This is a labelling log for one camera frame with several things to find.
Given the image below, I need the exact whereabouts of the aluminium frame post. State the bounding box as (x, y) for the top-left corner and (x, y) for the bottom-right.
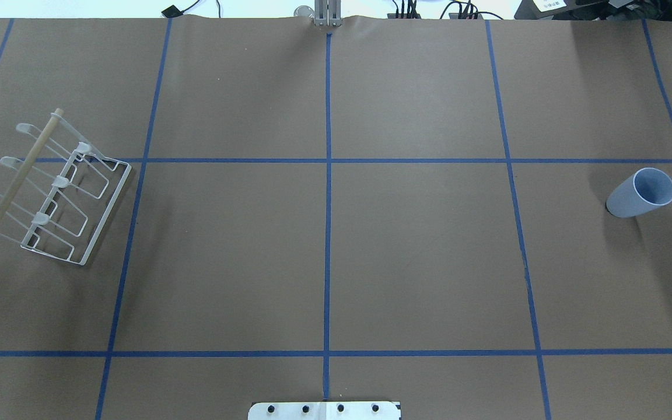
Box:
(313, 0), (343, 27)

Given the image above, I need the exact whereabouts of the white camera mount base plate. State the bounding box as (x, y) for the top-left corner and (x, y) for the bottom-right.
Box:
(247, 401), (402, 419)

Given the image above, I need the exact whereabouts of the black device with label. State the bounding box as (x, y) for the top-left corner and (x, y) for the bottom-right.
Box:
(514, 1), (609, 20)

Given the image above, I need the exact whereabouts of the white wire cup holder rack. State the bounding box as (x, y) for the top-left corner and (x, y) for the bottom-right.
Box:
(0, 108), (133, 266)

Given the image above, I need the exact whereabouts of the light blue plastic cup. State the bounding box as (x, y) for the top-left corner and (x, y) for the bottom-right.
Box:
(605, 167), (672, 218)

